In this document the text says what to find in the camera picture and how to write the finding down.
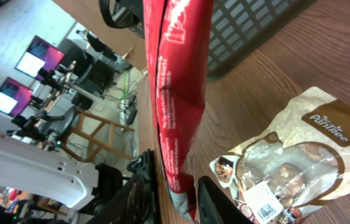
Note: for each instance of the wooden stool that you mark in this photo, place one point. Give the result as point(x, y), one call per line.
point(89, 134)

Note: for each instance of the lower pink computer monitor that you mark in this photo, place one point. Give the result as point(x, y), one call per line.
point(14, 97)

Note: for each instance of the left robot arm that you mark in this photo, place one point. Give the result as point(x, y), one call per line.
point(100, 190)

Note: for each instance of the grey plastic mesh basket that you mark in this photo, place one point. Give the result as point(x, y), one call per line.
point(238, 27)

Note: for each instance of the white brown snack wrapper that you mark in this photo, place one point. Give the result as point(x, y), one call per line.
point(300, 163)

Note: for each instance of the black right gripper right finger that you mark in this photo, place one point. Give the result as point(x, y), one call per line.
point(214, 206)

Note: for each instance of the black office chair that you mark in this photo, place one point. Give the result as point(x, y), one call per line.
point(95, 63)

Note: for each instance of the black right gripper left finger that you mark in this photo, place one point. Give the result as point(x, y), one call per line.
point(135, 203)

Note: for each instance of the red white snack bar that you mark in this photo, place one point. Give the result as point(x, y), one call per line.
point(177, 38)

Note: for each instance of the pink computer monitor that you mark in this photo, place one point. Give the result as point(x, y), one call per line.
point(14, 97)
point(39, 54)

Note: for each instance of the brown cardboard box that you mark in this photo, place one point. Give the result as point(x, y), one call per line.
point(123, 41)

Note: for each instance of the upper pink computer monitor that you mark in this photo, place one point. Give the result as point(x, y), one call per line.
point(39, 54)

